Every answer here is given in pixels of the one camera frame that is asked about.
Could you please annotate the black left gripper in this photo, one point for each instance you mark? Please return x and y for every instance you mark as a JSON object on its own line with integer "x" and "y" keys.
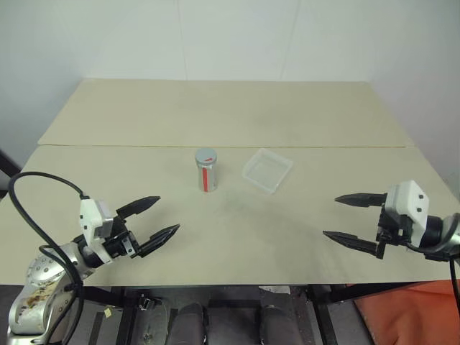
{"x": 120, "y": 244}

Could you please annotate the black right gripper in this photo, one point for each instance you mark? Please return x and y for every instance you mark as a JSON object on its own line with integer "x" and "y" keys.
{"x": 393, "y": 228}

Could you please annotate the silver can with red stripe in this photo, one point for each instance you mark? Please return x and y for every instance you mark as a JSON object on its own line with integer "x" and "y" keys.
{"x": 212, "y": 178}

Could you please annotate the small red white object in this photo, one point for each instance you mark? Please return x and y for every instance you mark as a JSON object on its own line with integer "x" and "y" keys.
{"x": 205, "y": 157}

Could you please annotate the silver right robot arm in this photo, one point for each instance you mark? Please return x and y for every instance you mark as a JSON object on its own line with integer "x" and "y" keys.
{"x": 440, "y": 230}

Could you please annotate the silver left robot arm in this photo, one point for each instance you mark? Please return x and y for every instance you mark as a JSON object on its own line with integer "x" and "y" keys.
{"x": 43, "y": 273}

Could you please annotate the clear square plastic weighing dish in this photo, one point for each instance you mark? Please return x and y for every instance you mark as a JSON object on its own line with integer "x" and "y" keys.
{"x": 267, "y": 170}

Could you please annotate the orange sheet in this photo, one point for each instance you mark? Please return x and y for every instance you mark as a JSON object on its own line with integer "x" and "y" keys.
{"x": 406, "y": 316}

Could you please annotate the dark rounded shape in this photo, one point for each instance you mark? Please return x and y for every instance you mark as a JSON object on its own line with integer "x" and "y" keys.
{"x": 275, "y": 325}
{"x": 188, "y": 323}

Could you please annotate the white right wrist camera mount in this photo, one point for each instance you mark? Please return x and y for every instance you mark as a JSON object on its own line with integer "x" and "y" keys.
{"x": 409, "y": 201}

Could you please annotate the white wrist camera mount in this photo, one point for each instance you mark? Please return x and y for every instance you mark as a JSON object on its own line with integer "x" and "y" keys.
{"x": 409, "y": 201}
{"x": 90, "y": 215}

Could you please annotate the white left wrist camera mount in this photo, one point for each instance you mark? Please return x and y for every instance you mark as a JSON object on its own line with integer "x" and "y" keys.
{"x": 90, "y": 215}

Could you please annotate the black metal table frame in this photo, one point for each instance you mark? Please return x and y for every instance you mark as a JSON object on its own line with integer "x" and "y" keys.
{"x": 323, "y": 312}

